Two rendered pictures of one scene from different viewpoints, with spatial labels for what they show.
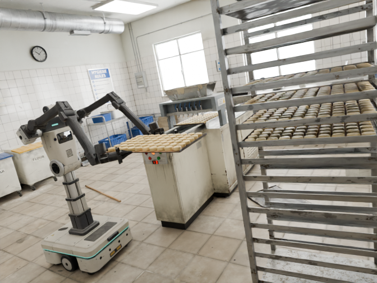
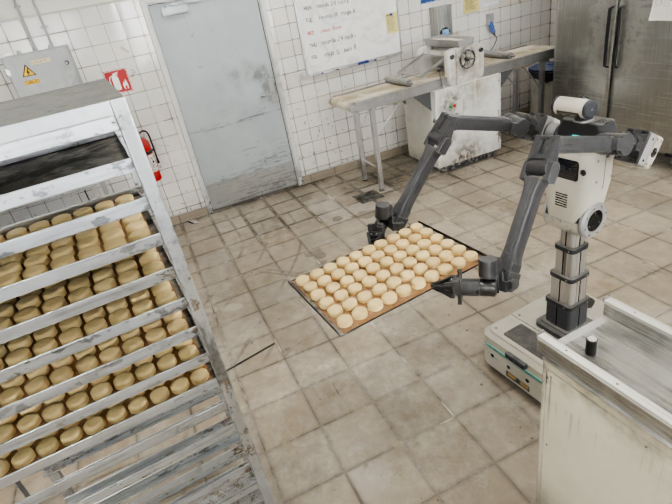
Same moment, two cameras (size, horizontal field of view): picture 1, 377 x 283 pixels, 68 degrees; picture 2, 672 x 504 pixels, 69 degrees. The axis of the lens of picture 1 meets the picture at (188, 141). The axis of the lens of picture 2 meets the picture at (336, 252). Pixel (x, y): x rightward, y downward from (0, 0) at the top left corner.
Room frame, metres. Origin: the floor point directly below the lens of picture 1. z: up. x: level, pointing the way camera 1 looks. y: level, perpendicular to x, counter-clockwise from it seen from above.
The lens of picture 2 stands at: (2.65, -1.04, 1.95)
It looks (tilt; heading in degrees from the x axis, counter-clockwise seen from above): 29 degrees down; 127
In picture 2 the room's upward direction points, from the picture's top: 11 degrees counter-clockwise
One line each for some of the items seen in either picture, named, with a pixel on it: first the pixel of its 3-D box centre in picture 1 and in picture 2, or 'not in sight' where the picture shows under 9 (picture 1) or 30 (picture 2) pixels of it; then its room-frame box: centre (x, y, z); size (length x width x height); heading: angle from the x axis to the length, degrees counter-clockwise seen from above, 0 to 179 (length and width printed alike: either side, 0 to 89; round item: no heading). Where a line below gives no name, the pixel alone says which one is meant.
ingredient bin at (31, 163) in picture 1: (32, 165); not in sight; (4.98, 2.87, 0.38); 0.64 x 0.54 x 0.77; 53
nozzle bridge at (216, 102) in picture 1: (194, 112); not in sight; (3.24, -0.13, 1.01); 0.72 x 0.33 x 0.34; 58
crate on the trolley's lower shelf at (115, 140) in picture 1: (113, 141); not in sight; (6.44, 1.73, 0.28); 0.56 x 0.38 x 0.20; 153
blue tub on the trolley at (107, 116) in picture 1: (101, 118); not in sight; (6.26, 1.80, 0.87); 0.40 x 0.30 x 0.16; 59
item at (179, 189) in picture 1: (181, 174); (670, 497); (2.81, 0.14, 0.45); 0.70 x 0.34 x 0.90; 148
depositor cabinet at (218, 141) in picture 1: (218, 148); not in sight; (3.65, -0.38, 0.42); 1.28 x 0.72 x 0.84; 148
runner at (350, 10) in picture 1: (300, 22); (4, 247); (1.56, -0.70, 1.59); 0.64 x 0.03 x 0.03; 60
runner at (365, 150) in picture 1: (312, 151); (134, 474); (1.56, -0.70, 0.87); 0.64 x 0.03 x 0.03; 60
